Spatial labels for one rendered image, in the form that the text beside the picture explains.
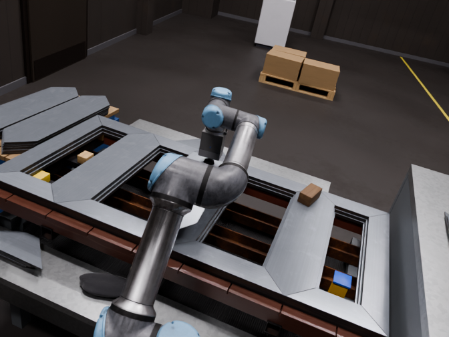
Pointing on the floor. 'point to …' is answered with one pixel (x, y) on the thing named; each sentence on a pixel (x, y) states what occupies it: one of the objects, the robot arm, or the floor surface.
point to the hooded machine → (274, 23)
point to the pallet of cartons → (299, 71)
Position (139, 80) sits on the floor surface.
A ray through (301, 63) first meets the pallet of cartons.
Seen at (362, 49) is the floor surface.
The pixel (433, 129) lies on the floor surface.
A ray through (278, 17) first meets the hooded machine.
